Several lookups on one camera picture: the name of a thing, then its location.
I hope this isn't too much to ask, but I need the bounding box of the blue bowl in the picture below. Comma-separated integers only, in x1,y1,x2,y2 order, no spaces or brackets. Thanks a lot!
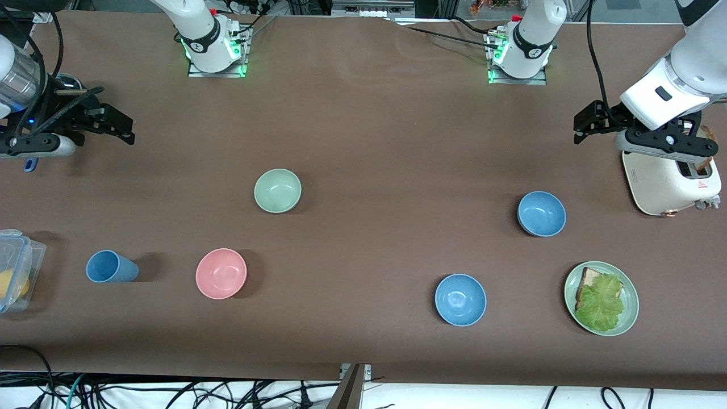
517,191,567,237
434,274,487,327

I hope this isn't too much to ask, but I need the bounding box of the green bowl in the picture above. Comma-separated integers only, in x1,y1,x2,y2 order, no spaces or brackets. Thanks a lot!
254,169,302,214

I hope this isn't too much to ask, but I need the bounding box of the pink bowl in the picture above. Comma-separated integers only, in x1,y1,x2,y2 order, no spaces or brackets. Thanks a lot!
195,248,248,300

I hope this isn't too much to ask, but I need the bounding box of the brown toast slice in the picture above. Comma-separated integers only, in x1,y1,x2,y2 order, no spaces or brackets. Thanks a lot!
696,126,718,171

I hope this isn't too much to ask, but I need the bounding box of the cream toaster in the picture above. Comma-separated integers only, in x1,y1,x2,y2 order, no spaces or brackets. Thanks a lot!
622,126,723,217

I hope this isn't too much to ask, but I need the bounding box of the blue cup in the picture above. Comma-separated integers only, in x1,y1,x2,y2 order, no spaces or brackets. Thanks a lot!
86,250,140,283

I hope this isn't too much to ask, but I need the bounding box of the clear plastic food container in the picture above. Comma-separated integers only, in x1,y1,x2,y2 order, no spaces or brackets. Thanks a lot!
0,229,47,314

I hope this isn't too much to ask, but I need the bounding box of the bread slice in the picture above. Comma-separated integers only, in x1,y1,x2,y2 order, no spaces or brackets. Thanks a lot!
575,267,611,310

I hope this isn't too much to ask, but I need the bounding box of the green lettuce leaf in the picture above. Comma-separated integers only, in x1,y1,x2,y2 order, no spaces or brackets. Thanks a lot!
575,274,625,332

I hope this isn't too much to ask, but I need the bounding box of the yellow food item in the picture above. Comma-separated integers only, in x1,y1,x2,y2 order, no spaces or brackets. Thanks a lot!
0,270,30,302

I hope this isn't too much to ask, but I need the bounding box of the green plate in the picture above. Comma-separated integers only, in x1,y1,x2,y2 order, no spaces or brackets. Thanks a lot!
564,261,640,337

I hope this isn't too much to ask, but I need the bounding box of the brown table cover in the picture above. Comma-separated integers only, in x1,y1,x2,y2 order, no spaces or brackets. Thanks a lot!
0,10,727,393

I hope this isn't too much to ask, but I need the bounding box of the grey metal strut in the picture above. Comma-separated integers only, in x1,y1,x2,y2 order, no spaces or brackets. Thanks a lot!
327,364,373,409

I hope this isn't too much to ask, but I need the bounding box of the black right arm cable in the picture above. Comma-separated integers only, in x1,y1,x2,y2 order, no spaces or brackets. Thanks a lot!
0,11,64,143

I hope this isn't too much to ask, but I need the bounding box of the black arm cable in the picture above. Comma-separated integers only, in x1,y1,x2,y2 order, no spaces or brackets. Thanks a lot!
587,0,614,117
0,11,64,143

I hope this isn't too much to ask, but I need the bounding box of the black pot blue handle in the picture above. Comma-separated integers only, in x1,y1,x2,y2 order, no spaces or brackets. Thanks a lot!
23,85,101,173

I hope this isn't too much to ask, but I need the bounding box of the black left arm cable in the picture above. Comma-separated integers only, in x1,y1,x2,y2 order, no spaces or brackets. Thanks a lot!
587,0,614,117

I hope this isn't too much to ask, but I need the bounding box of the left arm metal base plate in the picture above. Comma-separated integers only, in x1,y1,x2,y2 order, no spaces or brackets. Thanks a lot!
487,40,549,86

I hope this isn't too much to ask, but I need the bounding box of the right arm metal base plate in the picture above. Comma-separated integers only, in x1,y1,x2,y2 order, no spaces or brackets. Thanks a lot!
187,40,249,78

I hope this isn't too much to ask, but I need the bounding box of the black base cable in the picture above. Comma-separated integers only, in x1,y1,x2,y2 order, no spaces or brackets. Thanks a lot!
392,17,500,51

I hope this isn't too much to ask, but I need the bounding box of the black floor cable loop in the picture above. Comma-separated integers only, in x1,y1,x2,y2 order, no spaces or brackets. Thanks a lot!
0,345,56,409

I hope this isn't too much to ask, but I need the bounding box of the teal cable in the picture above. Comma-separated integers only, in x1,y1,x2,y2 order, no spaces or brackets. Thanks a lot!
64,374,87,409

